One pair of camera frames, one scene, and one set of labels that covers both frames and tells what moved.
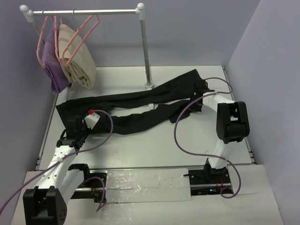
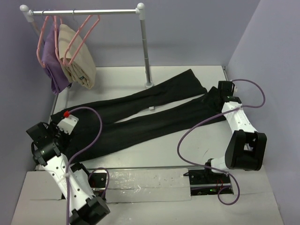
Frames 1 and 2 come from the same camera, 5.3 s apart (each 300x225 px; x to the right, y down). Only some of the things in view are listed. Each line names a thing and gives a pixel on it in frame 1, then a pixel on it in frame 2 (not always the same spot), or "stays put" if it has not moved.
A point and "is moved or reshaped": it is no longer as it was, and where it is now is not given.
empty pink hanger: [74, 36] stays put
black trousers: [176, 98] is moved or reshaped
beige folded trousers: [76, 56] stays put
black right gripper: [194, 94] → [219, 95]
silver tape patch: [137, 185] stays put
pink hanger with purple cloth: [42, 33] stays put
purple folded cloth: [59, 80] stays put
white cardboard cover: [252, 206] stays put
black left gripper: [84, 125] → [52, 128]
